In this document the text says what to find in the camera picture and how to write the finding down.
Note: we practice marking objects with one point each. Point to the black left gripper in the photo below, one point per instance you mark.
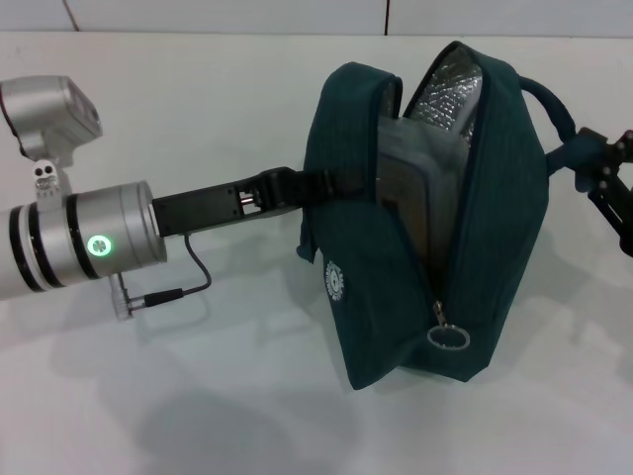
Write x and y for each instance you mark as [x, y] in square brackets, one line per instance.
[207, 208]

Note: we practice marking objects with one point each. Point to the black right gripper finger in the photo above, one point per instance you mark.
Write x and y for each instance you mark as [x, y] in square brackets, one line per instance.
[610, 198]
[618, 146]

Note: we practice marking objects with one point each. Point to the clear plastic blue-rimmed food container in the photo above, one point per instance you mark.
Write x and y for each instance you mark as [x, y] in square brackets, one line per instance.
[405, 168]

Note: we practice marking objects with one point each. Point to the dark teal insulated lunch bag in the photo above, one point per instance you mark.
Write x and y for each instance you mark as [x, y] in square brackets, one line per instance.
[494, 222]

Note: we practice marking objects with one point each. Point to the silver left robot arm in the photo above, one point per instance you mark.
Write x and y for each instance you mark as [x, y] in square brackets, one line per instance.
[74, 237]

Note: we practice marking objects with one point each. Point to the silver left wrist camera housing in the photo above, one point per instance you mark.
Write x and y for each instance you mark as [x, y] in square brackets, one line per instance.
[54, 119]

